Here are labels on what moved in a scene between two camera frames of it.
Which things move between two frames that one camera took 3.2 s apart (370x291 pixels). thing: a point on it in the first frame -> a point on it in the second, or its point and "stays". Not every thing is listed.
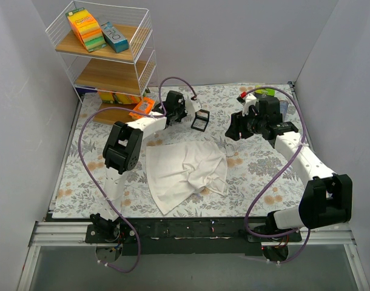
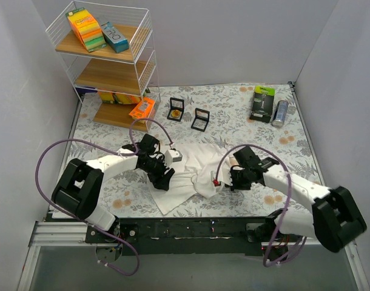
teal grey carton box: [114, 39] stays
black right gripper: [239, 127] -> [235, 177]
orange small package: [145, 105] stays
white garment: [177, 171] stays
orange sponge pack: [87, 29] stays
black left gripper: [179, 107] -> [160, 174]
